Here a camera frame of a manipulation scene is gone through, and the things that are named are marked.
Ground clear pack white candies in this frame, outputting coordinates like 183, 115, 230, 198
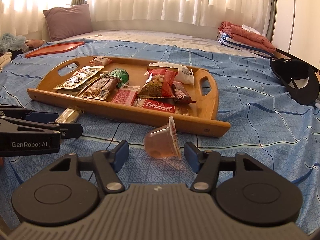
55, 106, 84, 124

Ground pink jelly cup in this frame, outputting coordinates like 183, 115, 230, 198
144, 116, 181, 160

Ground brown peanut snack packet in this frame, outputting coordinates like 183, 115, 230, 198
82, 77, 118, 100

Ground red Biscoff cookie pack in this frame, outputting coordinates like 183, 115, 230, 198
133, 98, 193, 115

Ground red cracker packet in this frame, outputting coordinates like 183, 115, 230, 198
111, 85, 140, 106

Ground yellow black chinese snack pouch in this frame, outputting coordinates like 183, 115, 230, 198
54, 66, 104, 89

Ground green pea snack packet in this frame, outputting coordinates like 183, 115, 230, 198
106, 68, 129, 88

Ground red cashew nut bag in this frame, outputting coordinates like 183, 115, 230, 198
137, 66, 178, 99

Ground pink pastry packet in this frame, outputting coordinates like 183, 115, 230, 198
90, 57, 112, 66

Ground large white snack bag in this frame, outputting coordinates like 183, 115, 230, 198
149, 62, 194, 85

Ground gold foil snack pouch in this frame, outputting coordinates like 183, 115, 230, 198
56, 72, 107, 96

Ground wooden serving tray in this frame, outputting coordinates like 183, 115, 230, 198
28, 56, 230, 138

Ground beige cloth bag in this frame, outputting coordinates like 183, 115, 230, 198
0, 52, 12, 72

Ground orange plastic tray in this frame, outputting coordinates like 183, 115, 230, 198
25, 41, 85, 58

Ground brown plush item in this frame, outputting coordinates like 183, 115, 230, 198
25, 39, 45, 50

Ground light blue crumpled cloth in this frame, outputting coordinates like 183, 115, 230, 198
0, 33, 29, 54

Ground mauve pillow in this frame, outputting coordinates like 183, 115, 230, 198
43, 4, 93, 41

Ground white sheer curtain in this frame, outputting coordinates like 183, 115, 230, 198
1, 0, 269, 35

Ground folded blue striped towel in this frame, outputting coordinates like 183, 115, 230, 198
217, 33, 273, 59

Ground folded salmon blanket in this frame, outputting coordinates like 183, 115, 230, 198
218, 21, 276, 54

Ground black baseball cap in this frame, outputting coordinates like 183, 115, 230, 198
270, 57, 319, 105

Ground white cloth on blanket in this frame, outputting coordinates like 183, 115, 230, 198
242, 24, 261, 35

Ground green drape curtain right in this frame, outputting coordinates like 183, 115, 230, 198
264, 0, 278, 41

